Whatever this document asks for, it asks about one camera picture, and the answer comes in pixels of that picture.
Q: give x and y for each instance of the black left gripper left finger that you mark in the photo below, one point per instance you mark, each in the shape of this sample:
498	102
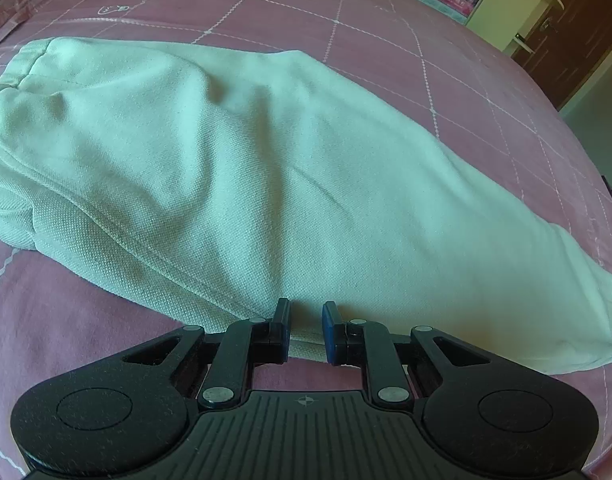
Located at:
245	345

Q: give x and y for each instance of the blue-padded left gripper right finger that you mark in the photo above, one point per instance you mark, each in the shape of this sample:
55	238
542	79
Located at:
370	347

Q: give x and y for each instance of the white sweatpants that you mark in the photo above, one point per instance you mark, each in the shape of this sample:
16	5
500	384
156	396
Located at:
207	183

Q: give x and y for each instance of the pink checked bed sheet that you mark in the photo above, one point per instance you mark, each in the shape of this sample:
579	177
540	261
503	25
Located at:
95	386

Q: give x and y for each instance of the brown wooden door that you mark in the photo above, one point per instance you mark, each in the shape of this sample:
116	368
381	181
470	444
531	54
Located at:
561	62

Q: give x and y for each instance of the cream corner shelf unit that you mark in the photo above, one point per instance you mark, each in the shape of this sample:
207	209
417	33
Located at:
519	41

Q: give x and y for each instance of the metal door handle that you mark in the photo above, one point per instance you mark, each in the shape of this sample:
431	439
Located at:
547	25

